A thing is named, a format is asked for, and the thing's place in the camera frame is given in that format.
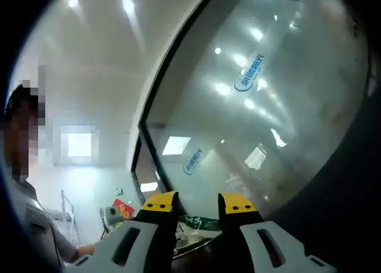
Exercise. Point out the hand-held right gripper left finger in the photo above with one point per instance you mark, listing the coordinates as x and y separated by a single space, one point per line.
119 249

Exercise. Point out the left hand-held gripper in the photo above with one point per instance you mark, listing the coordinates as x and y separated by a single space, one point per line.
111 215

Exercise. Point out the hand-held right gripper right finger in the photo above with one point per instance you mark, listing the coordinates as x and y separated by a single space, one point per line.
268 243

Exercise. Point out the green white bread packet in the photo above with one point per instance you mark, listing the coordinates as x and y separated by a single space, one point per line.
205 223

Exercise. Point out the steel bowl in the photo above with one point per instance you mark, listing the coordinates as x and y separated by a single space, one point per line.
190 244

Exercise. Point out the white metal rack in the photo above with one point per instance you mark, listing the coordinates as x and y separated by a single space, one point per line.
70 216

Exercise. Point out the operator in grey shirt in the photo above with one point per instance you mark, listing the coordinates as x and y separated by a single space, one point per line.
41 225

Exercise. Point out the red wall poster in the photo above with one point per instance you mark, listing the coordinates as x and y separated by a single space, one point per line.
123 209

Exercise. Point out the black partition frame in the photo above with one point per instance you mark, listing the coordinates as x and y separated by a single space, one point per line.
154 88

